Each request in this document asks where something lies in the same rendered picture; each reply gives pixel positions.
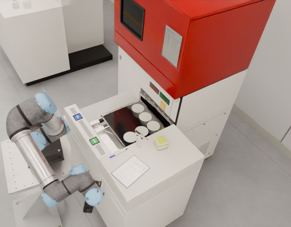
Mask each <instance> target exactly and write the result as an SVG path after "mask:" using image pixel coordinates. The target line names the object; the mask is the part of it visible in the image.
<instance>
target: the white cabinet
mask: <svg viewBox="0 0 291 227"><path fill-rule="evenodd" d="M64 119H65V118H64ZM65 121H66V120H65ZM66 123H67V121H66ZM67 125H68V127H69V129H70V131H69V132H68V133H67V139H68V141H69V143H70V146H71V157H72V167H75V166H76V165H78V164H80V163H81V164H83V165H84V166H85V167H86V169H87V170H88V172H89V173H90V175H91V176H92V178H93V180H95V181H102V183H101V187H100V188H102V186H103V185H104V184H105V195H104V196H103V199H102V202H101V203H100V204H99V205H97V206H95V207H96V209H97V210H98V212H99V214H100V215H101V217H102V219H103V221H104V222H105V224H106V226H107V227H165V226H167V225H168V224H169V223H171V222H172V221H174V220H175V219H177V218H178V217H180V216H182V215H183V213H184V210H185V208H186V205H187V202H188V200H189V198H190V195H191V192H192V190H193V187H194V184H195V182H196V180H197V177H198V174H199V172H200V169H199V170H197V171H196V172H194V173H192V174H191V175H189V176H187V177H186V178H184V179H182V180H180V181H179V182H177V183H175V184H174V185H172V186H170V187H169V188H167V189H166V190H164V191H162V192H160V193H159V194H157V195H155V196H154V197H152V198H150V199H149V200H147V201H146V202H144V203H142V204H141V205H139V206H137V207H135V208H134V209H132V210H130V211H129V212H127V213H126V211H125V210H124V208H123V207H122V205H121V204H120V202H119V201H118V199H117V197H116V196H115V194H114V193H113V192H112V190H111V188H110V187H109V185H108V184H107V182H106V181H105V179H104V178H103V176H102V175H101V173H100V172H99V171H98V169H97V167H96V166H95V165H94V163H93V162H92V160H91V158H90V157H89V155H88V154H87V152H86V151H85V149H84V148H83V146H82V145H81V143H80V141H79V140H78V138H77V137H76V135H75V134H74V132H73V131H72V129H71V127H70V126H69V124H68V123H67Z"/></svg>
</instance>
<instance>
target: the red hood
mask: <svg viewBox="0 0 291 227"><path fill-rule="evenodd" d="M275 2H276V0H114V42H115V43H117V44H118V45H119V46H120V47H121V48H122V49H123V50H124V51H125V52H126V53H127V54H128V55H129V56H130V57H131V58H132V59H133V60H134V61H135V62H136V63H137V64H138V65H139V66H140V67H141V68H142V69H143V70H144V71H145V72H146V73H147V74H149V75H150V76H151V77H152V78H153V79H154V80H155V81H156V82H157V83H158V84H159V85H160V86H161V87H162V88H163V89H164V90H165V91H166V92H167V93H168V94H169V95H170V96H171V97H172V98H173V99H174V100H176V99H178V98H180V97H183V96H185V95H187V94H190V93H192V92H194V91H196V90H198V89H201V88H203V87H205V86H208V85H210V84H212V83H215V82H217V81H220V80H222V79H224V78H226V77H228V76H231V75H233V74H235V73H238V72H240V71H242V70H245V69H247V68H248V67H249V65H250V62H251V60H252V58H253V55H254V53H255V50H256V48H257V45H258V43H259V41H260V38H261V36H262V34H263V31H264V29H265V26H266V24H267V21H268V19H269V16H270V14H271V12H272V9H273V7H274V5H275Z"/></svg>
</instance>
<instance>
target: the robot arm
mask: <svg viewBox="0 0 291 227"><path fill-rule="evenodd" d="M56 111H57V107H56V105H55V104H54V102H53V101H52V99H51V98H50V97H49V96H48V95H47V94H46V93H45V92H43V91H42V92H40V93H37V94H35V95H34V96H33V97H31V98H29V99H27V100H26V101H24V102H22V103H20V104H18V105H16V106H14V107H13V108H12V109H11V110H10V111H9V113H8V115H7V119H6V131H7V135H8V137H9V139H10V140H11V142H13V143H15V144H16V146H17V147H18V149H19V151H20V152H21V154H22V156H23V157H24V159H25V160H26V162H27V164H28V166H29V167H30V169H31V171H32V172H33V174H34V175H35V177H36V179H37V180H38V182H39V184H40V186H41V187H42V189H43V191H44V192H43V193H42V194H41V198H42V200H43V201H44V203H45V204H46V206H47V207H49V208H52V207H54V206H55V205H57V204H58V203H60V202H61V201H63V200H64V199H66V198H67V197H68V196H70V195H71V194H73V193H74V192H76V191H77V190H78V191H79V192H80V193H82V194H83V196H84V197H85V203H84V208H83V212H84V213H92V210H93V207H94V206H97V205H99V204H100V203H101V202H102V199H103V196H104V195H105V184H104V185H103V186H102V188H100V187H101V183H102V181H95V180H93V178H92V176H91V175H90V173H89V172H88V170H87V169H86V167H85V166H84V165H83V164H81V163H80V164H78V165H76V166H75V167H73V168H72V169H70V170H69V171H68V173H69V176H68V177H66V178H65V179H63V180H62V181H59V180H58V178H57V176H56V175H55V173H54V171H53V170H52V168H51V167H50V165H49V164H48V162H47V160H46V159H45V157H44V155H43V154H42V152H41V151H42V150H43V149H44V148H45V147H46V146H48V145H49V144H51V143H52V142H54V141H56V140H57V139H59V138H61V137H62V136H64V135H66V134H67V133H68V132H69V131H70V129H69V127H68V125H67V123H66V121H65V119H64V118H63V117H62V116H58V117H56V116H55V114H54V113H55V112H56ZM36 123H41V124H42V125H43V126H42V127H33V128H31V129H30V128H29V127H31V126H32V125H34V124H36ZM99 183H100V184H99Z"/></svg>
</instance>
